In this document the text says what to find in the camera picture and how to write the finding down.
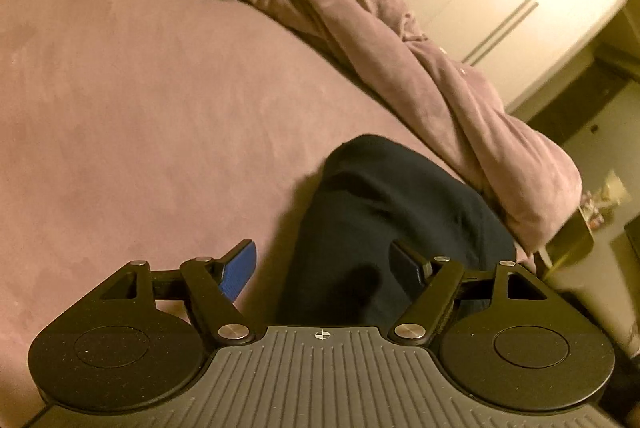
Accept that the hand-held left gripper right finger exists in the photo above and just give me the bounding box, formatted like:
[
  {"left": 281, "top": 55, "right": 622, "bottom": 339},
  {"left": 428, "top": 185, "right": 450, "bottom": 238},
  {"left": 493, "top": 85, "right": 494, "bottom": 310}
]
[{"left": 389, "top": 239, "right": 549, "bottom": 347}]

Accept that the dark navy garment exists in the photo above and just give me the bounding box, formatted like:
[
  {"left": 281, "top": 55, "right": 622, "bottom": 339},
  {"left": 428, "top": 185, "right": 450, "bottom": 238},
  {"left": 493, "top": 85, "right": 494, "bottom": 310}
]
[{"left": 289, "top": 134, "right": 519, "bottom": 330}]

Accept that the long metal wardrobe handle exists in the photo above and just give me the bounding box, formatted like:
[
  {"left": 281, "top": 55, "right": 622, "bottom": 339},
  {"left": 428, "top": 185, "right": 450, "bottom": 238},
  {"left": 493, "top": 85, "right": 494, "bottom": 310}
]
[{"left": 462, "top": 0, "right": 540, "bottom": 67}]

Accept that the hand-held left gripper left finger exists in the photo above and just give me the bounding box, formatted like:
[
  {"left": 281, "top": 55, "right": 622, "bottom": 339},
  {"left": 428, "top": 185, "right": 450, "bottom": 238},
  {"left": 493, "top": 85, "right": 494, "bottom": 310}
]
[{"left": 96, "top": 239, "right": 259, "bottom": 344}]

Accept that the purple duvet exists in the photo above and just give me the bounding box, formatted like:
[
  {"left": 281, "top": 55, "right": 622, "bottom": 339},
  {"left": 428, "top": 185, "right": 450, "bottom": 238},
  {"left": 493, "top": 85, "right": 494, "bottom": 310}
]
[{"left": 159, "top": 0, "right": 584, "bottom": 259}]

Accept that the yellow box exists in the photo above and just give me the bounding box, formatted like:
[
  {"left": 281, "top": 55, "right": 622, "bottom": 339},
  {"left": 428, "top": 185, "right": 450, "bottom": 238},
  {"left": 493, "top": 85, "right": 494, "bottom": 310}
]
[{"left": 542, "top": 207, "right": 596, "bottom": 279}]

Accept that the crumpled pale wrapper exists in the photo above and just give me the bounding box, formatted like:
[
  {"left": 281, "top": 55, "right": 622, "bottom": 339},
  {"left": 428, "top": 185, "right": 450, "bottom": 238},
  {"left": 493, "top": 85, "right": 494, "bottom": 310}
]
[{"left": 580, "top": 170, "right": 630, "bottom": 229}]

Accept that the bed with purple sheet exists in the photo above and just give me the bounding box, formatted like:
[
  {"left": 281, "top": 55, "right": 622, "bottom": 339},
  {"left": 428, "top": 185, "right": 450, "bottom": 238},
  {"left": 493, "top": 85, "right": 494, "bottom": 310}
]
[{"left": 0, "top": 0, "right": 541, "bottom": 409}]

